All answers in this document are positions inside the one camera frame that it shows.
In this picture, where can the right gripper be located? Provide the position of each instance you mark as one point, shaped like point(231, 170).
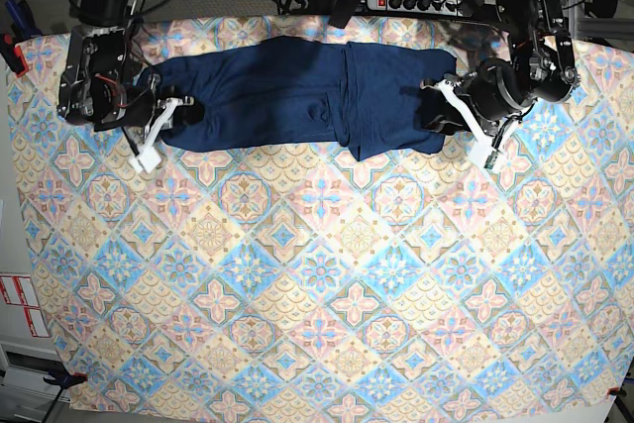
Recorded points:
point(108, 85)

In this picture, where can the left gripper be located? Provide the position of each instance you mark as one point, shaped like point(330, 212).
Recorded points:
point(492, 101)

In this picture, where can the blue long-sleeve shirt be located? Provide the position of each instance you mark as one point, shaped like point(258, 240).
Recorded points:
point(286, 90)

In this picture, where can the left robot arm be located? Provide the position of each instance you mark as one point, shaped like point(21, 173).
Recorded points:
point(535, 28)

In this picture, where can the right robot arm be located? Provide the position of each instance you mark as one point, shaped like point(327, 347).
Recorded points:
point(111, 15)

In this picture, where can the red-black clamp top left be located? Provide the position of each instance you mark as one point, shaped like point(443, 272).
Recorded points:
point(13, 55)

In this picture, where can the white power strip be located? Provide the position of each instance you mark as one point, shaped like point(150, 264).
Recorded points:
point(454, 8)

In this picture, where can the blue clamp top left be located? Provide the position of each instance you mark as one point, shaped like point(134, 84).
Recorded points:
point(24, 26)

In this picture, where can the red-white labels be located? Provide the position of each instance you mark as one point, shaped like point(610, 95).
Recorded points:
point(18, 293)

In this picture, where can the patterned tile tablecloth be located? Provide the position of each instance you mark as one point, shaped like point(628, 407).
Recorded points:
point(295, 284)

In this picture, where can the clamp bottom left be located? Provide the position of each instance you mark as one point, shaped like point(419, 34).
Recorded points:
point(63, 379)

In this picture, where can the clamp bottom right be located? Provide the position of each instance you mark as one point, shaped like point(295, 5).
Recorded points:
point(617, 392)

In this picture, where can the aluminium frame right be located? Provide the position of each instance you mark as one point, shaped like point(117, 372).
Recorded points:
point(603, 22)

